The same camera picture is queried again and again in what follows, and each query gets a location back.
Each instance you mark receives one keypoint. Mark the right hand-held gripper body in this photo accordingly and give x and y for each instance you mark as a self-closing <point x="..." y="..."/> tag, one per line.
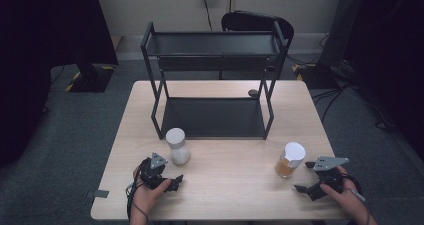
<point x="328" y="178"/>

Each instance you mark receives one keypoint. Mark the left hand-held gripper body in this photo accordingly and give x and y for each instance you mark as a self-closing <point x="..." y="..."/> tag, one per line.
<point x="154" y="175"/>

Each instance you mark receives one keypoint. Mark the glass jar of orange powder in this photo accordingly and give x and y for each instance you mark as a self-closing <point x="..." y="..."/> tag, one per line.
<point x="290" y="158"/>

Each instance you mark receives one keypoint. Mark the glass jar of white powder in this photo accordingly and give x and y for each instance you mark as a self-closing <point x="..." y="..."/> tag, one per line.
<point x="176" y="141"/>

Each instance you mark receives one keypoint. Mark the black metal two-tier rack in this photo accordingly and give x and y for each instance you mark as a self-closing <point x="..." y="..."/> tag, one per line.
<point x="213" y="118"/>

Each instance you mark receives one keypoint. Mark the person's left hand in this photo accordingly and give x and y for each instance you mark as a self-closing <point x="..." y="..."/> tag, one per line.
<point x="146" y="198"/>

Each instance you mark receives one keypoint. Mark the person's right hand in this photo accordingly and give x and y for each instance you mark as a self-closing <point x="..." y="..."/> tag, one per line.
<point x="350" y="198"/>

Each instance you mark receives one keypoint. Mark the grey tape strip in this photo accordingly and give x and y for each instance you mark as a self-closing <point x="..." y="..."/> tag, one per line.
<point x="100" y="194"/>

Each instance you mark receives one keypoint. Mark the small dark round object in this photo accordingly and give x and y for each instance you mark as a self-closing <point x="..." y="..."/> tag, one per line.
<point x="253" y="93"/>

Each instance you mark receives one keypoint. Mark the dark curtain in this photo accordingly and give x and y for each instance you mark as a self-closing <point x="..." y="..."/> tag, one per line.
<point x="40" y="51"/>
<point x="393" y="51"/>

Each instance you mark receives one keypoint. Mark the black chair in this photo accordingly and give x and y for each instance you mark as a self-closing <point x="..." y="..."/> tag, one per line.
<point x="246" y="20"/>

